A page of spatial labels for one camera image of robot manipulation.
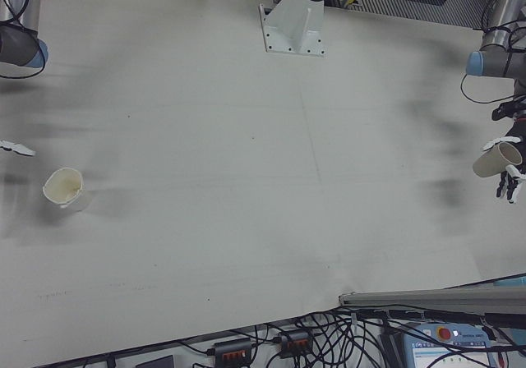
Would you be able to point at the black usb hub orange ports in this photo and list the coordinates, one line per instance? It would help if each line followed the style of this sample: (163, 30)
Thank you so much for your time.
(294, 341)

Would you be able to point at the black power strip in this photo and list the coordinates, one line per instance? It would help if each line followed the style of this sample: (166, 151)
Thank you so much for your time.
(232, 349)

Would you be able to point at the grey teach pendant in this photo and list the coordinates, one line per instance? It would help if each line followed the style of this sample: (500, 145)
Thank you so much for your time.
(448, 349)

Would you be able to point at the white plastic cup ridged rim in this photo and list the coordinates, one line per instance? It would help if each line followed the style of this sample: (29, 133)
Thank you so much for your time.
(63, 189)

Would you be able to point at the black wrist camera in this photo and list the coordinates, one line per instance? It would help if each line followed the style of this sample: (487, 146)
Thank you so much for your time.
(505, 110)

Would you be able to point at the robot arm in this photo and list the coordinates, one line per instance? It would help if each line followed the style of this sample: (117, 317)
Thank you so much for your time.
(495, 62)
(18, 43)

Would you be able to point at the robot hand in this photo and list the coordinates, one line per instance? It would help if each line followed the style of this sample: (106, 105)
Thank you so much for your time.
(18, 148)
(509, 183)

